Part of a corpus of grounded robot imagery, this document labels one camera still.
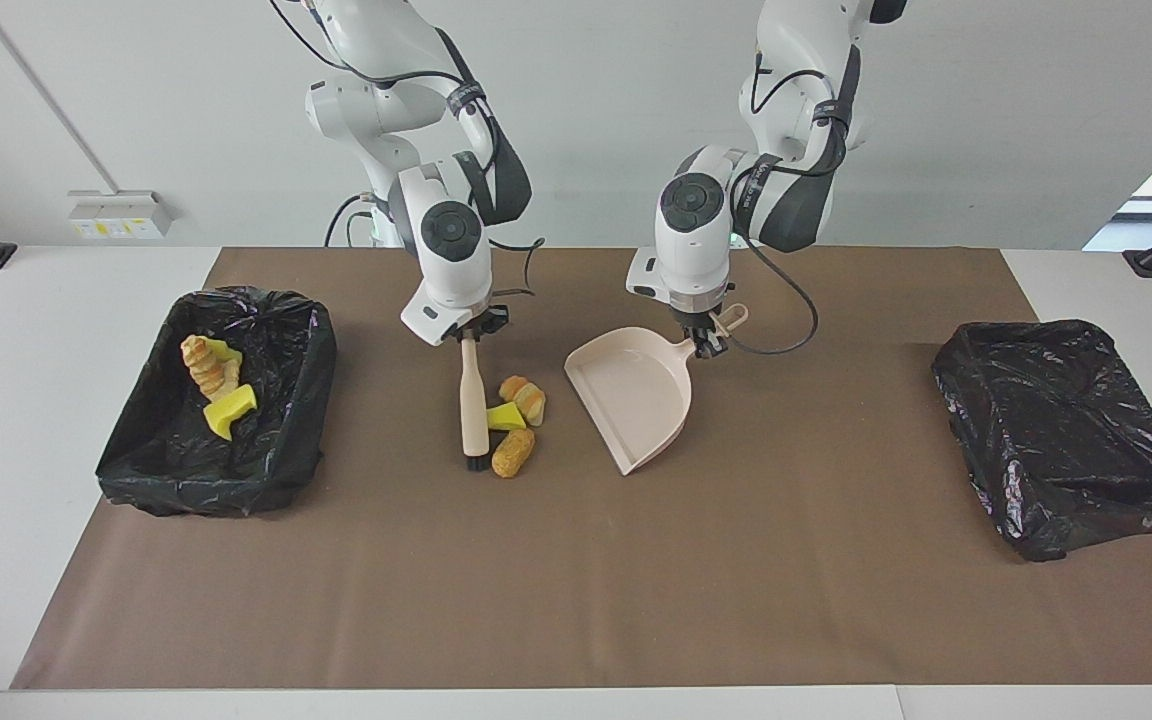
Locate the brown toy bread roll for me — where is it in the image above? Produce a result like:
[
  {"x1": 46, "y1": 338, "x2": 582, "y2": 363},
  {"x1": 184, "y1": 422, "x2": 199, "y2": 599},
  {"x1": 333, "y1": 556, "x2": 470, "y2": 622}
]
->
[{"x1": 491, "y1": 427, "x2": 537, "y2": 479}]

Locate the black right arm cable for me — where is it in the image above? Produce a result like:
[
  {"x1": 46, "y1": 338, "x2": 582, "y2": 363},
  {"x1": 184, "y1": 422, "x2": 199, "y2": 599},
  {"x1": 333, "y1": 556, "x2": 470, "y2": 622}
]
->
[{"x1": 271, "y1": 0, "x2": 545, "y2": 299}]

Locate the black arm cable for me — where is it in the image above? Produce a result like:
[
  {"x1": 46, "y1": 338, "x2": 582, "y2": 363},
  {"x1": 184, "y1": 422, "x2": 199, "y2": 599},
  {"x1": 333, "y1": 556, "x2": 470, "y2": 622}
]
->
[
  {"x1": 271, "y1": 0, "x2": 545, "y2": 299},
  {"x1": 726, "y1": 40, "x2": 852, "y2": 357}
]

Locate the cut toy croissant piece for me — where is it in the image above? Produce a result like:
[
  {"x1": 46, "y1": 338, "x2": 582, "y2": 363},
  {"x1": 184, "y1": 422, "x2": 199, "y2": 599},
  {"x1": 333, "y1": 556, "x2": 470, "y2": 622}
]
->
[{"x1": 499, "y1": 375, "x2": 547, "y2": 426}]

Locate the black right base cable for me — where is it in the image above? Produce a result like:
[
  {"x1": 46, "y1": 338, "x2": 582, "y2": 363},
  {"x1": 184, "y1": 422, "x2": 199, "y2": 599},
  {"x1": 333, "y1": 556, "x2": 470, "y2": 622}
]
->
[{"x1": 324, "y1": 193, "x2": 379, "y2": 249}]

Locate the grey wall conduit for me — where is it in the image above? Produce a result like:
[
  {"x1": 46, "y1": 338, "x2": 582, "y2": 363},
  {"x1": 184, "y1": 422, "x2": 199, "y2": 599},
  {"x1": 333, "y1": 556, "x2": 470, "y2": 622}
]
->
[{"x1": 0, "y1": 0, "x2": 127, "y2": 196}]

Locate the pale pink plastic dustpan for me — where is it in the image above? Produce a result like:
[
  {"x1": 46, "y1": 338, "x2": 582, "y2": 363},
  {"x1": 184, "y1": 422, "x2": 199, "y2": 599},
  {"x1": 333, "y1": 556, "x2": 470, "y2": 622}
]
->
[{"x1": 564, "y1": 303, "x2": 749, "y2": 477}]

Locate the bin lined black plastic bag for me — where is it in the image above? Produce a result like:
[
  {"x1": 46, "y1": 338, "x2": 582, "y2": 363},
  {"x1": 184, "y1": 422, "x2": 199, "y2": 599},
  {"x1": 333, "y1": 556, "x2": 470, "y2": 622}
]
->
[
  {"x1": 931, "y1": 319, "x2": 1152, "y2": 563},
  {"x1": 96, "y1": 286, "x2": 339, "y2": 519}
]

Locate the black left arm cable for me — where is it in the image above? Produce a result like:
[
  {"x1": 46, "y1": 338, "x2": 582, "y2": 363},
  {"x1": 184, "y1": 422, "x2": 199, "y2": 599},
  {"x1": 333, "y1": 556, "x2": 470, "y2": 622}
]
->
[{"x1": 726, "y1": 40, "x2": 852, "y2": 357}]

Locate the brown table mat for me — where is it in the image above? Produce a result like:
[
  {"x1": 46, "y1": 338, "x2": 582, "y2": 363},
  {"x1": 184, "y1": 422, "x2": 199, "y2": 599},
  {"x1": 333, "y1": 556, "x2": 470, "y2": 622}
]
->
[{"x1": 11, "y1": 247, "x2": 1152, "y2": 691}]

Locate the plain yellow sponge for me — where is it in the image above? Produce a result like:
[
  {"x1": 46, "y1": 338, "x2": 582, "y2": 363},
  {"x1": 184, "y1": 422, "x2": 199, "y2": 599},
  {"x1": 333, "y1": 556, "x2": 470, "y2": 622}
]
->
[{"x1": 203, "y1": 384, "x2": 259, "y2": 441}]

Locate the white wall outlet box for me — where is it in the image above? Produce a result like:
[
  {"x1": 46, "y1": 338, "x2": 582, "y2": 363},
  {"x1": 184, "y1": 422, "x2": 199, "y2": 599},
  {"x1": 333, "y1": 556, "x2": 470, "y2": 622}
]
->
[{"x1": 68, "y1": 190, "x2": 175, "y2": 241}]

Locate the beige handled hand brush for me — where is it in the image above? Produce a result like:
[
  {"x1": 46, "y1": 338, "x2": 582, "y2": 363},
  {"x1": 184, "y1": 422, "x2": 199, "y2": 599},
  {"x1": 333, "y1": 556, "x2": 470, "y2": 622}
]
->
[{"x1": 459, "y1": 335, "x2": 492, "y2": 473}]

